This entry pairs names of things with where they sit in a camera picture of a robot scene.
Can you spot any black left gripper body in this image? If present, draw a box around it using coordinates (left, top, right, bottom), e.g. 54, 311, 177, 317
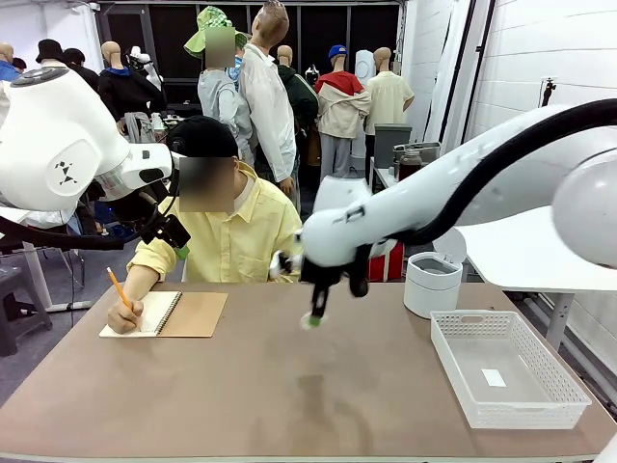
151, 213, 193, 251

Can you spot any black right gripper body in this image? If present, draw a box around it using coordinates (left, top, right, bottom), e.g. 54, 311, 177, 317
299, 248, 370, 298

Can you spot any spiral notebook with brown cover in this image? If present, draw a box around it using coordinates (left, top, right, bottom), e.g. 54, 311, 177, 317
97, 289, 229, 340

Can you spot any yellow pencil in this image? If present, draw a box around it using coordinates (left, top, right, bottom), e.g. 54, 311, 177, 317
105, 266, 144, 330

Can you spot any person's right forearm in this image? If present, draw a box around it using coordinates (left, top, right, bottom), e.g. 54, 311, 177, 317
115, 262, 164, 311

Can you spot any person's right hand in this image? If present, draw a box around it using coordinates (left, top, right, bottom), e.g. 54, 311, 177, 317
106, 298, 147, 336

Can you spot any person in yellow shirt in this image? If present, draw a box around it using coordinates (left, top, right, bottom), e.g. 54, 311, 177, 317
125, 156, 305, 285

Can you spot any red box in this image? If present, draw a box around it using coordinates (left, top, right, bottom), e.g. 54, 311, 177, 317
367, 239, 406, 283

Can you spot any white trash bin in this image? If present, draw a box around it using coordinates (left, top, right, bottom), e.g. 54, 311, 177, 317
403, 226, 469, 321

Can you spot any black cap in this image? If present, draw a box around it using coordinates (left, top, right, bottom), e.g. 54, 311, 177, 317
165, 115, 239, 161

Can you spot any jar of brown liquid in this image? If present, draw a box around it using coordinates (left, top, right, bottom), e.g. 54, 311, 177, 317
397, 149, 424, 183

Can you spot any grey storage box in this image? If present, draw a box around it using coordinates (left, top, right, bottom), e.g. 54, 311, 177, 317
373, 123, 414, 170

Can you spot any mannequin with green hat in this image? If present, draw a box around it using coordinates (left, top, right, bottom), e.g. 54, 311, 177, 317
184, 5, 253, 163

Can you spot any mannequin in black hoodie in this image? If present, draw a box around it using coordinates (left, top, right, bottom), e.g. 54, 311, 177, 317
97, 40, 166, 142

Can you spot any metal tray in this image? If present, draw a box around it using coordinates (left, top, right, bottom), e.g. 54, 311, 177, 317
391, 140, 442, 161

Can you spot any tall mannequin in white shirt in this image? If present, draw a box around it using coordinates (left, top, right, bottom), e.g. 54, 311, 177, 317
238, 0, 299, 197

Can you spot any mannequin with blue cap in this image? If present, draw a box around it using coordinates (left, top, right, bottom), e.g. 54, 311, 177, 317
314, 43, 372, 180

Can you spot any grey step stool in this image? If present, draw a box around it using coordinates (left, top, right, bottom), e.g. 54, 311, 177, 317
0, 266, 54, 359

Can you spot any mannequin in dark green jacket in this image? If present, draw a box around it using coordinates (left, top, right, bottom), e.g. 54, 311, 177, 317
276, 44, 320, 168

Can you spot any mannequin in pale yellow shirt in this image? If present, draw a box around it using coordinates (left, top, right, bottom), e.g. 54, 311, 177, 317
364, 46, 416, 163

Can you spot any small white paper slip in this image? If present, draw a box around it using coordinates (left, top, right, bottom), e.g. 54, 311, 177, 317
480, 368, 508, 390

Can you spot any white side table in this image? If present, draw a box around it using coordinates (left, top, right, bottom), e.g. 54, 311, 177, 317
454, 210, 617, 352

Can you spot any mannequin with black hair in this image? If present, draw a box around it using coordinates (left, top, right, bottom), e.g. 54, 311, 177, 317
62, 47, 101, 91

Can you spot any white plastic basket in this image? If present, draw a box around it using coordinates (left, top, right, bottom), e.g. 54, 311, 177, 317
429, 310, 593, 431

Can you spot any mannequin with black hat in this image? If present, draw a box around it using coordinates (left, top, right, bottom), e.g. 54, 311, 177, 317
35, 39, 67, 69

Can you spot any mannequin in blue top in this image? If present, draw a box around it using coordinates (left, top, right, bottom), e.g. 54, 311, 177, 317
0, 41, 21, 82

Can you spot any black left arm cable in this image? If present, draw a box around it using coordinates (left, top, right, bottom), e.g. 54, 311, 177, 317
0, 190, 163, 253

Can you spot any white table leg frame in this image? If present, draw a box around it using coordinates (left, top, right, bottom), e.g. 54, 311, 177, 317
20, 239, 94, 313

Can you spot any black right arm hose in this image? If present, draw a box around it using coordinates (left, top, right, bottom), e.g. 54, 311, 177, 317
409, 97, 617, 248

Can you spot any black wall tripod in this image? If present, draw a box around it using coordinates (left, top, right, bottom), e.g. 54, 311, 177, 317
540, 75, 558, 108

